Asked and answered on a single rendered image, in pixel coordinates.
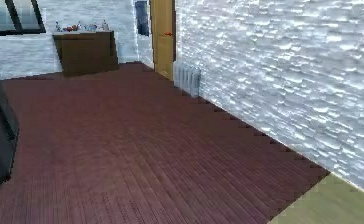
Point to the white ribbed radiator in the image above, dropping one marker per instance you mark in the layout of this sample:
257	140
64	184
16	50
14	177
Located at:
187	79

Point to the dark brown wooden cupboard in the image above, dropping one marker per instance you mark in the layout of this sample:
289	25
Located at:
86	53

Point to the dark blue framed painting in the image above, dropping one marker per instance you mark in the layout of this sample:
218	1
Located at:
142	17

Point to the yellow wooden room door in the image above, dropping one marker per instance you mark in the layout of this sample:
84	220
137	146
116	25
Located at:
162	40

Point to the black shelf unit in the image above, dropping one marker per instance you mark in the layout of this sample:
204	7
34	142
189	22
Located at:
0	133

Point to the white bottle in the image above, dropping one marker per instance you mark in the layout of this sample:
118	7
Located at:
105	26

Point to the blue small bottle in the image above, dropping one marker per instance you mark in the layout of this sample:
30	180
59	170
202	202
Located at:
57	27

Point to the red small item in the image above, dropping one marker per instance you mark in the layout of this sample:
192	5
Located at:
69	29

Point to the black framed window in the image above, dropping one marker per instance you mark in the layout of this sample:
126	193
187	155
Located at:
16	16

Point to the pale blue bowl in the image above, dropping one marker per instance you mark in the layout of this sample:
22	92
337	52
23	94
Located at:
90	27

